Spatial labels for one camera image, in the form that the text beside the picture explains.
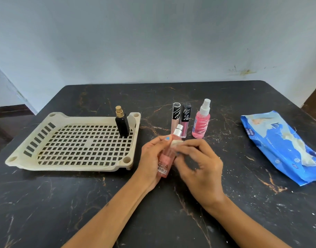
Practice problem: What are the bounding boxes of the person's right hand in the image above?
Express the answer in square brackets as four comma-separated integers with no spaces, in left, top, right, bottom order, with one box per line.
[173,138,226,207]

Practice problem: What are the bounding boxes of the person's left hand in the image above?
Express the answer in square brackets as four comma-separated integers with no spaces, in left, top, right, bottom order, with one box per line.
[133,135,173,191]

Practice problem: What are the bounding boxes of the pink spray bottle silver nozzle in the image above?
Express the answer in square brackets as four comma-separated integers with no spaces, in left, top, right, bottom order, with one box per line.
[157,124,184,179]

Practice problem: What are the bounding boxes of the person's left forearm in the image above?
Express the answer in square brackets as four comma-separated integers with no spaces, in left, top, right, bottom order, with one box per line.
[61,176,158,248]

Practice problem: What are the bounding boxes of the person's right forearm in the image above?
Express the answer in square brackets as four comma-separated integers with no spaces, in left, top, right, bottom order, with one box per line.
[203,194,291,248]

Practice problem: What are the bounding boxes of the pale pink lip gloss tube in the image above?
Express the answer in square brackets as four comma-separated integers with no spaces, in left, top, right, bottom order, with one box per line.
[171,102,181,135]

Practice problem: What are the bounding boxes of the pink spray bottle white cap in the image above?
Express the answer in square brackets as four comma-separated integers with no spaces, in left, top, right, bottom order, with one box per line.
[192,98,211,139]

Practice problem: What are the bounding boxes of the dark pink lip gloss tube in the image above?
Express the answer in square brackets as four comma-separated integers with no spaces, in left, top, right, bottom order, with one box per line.
[179,102,192,139]

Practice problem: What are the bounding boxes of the black perfume bottle gold cap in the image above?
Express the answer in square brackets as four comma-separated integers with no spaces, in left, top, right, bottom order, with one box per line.
[115,105,130,139]

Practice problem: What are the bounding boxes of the cream perforated plastic tray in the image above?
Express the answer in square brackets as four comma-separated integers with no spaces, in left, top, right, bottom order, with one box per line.
[5,112,141,171]

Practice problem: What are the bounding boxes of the blue wet wipes packet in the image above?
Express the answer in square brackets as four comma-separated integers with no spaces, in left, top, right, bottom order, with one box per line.
[240,110,316,187]

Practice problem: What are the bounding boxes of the white wipe sticking from packet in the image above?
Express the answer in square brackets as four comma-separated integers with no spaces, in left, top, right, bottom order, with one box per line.
[282,126,316,167]

